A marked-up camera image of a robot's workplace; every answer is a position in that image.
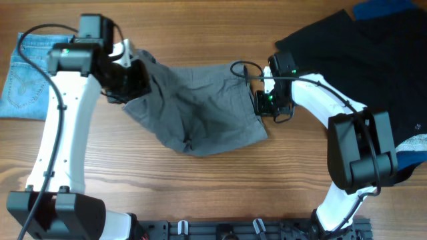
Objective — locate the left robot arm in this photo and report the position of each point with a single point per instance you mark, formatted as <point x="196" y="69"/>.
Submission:
<point x="53" y="204"/>

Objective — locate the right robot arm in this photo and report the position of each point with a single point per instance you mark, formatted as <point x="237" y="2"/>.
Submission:
<point x="360" y="151"/>

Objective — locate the blue garment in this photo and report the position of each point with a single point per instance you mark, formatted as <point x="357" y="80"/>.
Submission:
<point x="413" y="150"/>

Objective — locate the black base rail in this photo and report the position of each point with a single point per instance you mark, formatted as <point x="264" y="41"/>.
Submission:
<point x="287" y="229"/>

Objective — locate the dark navy garment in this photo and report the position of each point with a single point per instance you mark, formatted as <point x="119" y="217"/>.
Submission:
<point x="380" y="62"/>

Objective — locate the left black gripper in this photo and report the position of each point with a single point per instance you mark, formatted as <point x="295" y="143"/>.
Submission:
<point x="134" y="81"/>

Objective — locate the folded blue denim jeans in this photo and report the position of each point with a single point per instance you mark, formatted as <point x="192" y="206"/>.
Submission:
<point x="26" y="93"/>

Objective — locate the grey shorts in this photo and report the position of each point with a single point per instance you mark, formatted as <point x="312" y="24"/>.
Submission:
<point x="199" y="111"/>

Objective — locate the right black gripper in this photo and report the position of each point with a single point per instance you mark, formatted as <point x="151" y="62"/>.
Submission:
<point x="262" y="103"/>

